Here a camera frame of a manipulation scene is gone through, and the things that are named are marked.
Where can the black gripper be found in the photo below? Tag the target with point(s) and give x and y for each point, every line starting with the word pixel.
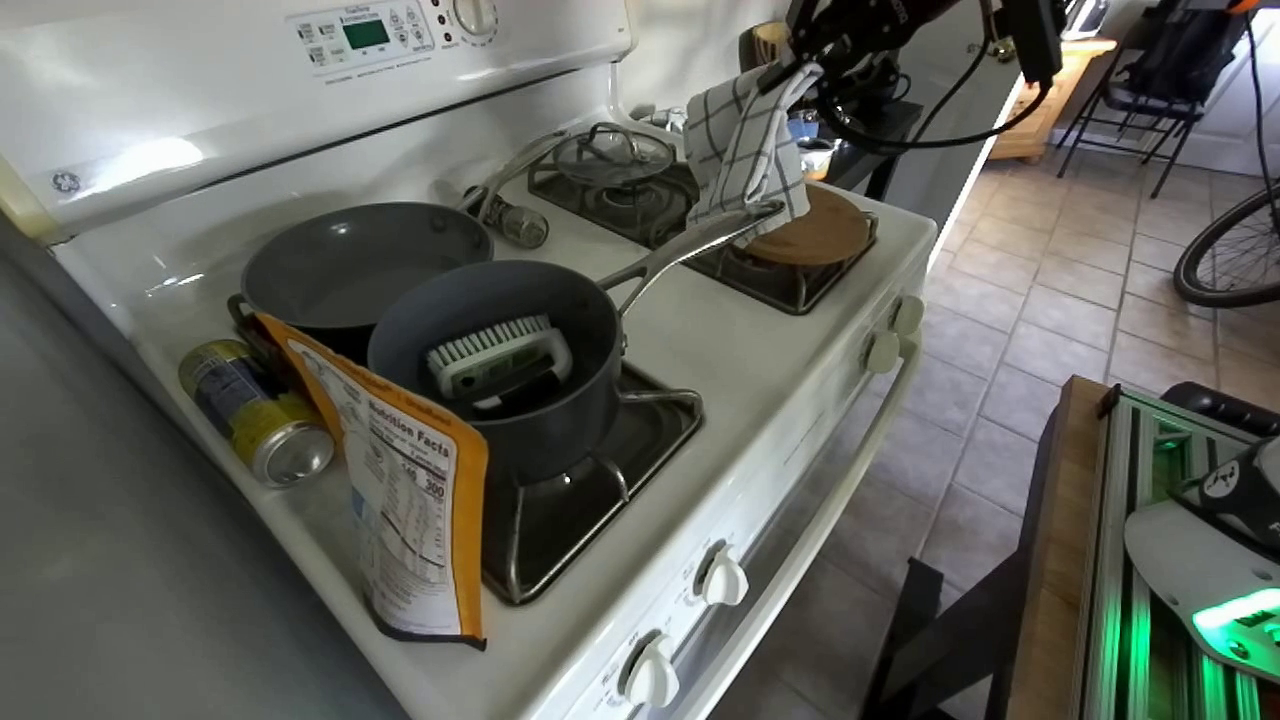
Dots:
pixel 852 41

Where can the white checked kitchen towel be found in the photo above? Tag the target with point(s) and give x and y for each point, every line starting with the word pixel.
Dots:
pixel 740 144

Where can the zebra pattern bowl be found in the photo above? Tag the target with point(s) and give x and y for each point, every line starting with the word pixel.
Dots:
pixel 761 45

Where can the round cork trivet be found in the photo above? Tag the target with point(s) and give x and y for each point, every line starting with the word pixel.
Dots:
pixel 835 234

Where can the crumpled silver foil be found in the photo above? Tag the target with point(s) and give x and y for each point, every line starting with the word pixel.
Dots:
pixel 660 120

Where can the light wooden box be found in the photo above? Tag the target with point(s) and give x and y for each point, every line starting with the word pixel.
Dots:
pixel 1062 115

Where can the black burner grate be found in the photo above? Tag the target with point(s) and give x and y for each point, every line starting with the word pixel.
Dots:
pixel 665 403
pixel 624 203
pixel 773 284

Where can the white stove knob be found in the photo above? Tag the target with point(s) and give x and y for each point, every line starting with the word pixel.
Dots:
pixel 905 314
pixel 722 573
pixel 648 672
pixel 882 349

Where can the black metal chair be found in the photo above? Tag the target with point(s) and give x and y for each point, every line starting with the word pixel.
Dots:
pixel 1172 80

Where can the white gas stove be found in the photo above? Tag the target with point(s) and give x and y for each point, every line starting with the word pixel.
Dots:
pixel 745 345

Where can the bicycle wheel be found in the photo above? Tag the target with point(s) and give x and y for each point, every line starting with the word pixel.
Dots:
pixel 1204 252

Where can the white green scrub brush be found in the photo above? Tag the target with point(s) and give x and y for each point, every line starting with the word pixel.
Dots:
pixel 494 352

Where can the black flat box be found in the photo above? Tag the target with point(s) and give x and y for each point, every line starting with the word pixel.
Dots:
pixel 1222 406

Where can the grey frying pan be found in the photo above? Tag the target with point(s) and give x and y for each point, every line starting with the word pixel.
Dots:
pixel 346 263

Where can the brown wooden board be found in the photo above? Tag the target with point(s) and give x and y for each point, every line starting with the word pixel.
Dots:
pixel 1062 561

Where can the black cap with logo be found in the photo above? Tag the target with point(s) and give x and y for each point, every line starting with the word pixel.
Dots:
pixel 1241 492

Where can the white rounded device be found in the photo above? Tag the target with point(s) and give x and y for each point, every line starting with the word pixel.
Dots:
pixel 1187 561

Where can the black stand legs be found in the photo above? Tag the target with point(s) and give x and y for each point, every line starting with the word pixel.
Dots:
pixel 935 652

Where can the orange dried mango bag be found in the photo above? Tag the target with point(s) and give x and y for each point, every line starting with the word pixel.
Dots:
pixel 403 504

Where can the yellow blue drink can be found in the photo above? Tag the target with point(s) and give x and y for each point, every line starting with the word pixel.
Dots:
pixel 253 415

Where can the aluminium rail frame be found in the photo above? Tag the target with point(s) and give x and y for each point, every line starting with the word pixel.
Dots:
pixel 1132 626

